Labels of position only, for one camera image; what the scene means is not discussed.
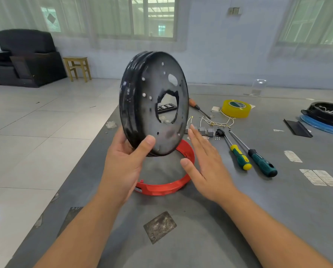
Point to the person's right hand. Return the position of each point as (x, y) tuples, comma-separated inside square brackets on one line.
[(211, 175)]

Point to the person's left hand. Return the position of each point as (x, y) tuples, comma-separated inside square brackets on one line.
[(121, 170)]

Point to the black metal round plate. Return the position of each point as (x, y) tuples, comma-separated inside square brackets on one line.
[(138, 108)]

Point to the person's right forearm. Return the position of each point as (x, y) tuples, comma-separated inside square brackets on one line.
[(272, 237)]

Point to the person's left forearm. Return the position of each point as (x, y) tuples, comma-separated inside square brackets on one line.
[(82, 237)]

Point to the small black plug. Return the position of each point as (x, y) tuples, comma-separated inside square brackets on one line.
[(219, 133)]

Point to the dark green black screwdriver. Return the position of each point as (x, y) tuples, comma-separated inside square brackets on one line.
[(262, 164)]

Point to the small white card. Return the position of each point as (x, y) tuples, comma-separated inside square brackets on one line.
[(215, 109)]

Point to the yellow tape roll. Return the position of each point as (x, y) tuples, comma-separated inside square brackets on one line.
[(236, 112)]

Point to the black bit set case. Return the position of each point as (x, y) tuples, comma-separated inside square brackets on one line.
[(165, 107)]

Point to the white label sticker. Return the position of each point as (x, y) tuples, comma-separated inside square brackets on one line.
[(293, 156), (330, 180), (309, 178)]

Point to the clear acrylic stand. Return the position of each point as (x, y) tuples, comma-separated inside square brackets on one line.
[(257, 90)]

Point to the black flat plate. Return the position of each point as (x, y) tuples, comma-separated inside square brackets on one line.
[(297, 128)]

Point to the wooden stool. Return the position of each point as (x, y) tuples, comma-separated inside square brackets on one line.
[(75, 59)]

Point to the black round housing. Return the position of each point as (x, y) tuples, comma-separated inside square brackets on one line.
[(323, 118)]

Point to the wide sheer curtain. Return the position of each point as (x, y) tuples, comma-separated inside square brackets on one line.
[(105, 44)]

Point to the black armchair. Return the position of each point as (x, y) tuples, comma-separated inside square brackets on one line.
[(29, 58)]

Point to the narrow sheer curtain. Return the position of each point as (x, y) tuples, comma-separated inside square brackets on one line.
[(300, 54)]

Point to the wide window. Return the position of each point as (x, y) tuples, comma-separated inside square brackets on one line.
[(152, 19)]

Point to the narrow window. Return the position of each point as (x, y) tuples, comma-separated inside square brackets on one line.
[(309, 22)]

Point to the wall switch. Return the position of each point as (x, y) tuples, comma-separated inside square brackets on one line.
[(235, 11)]

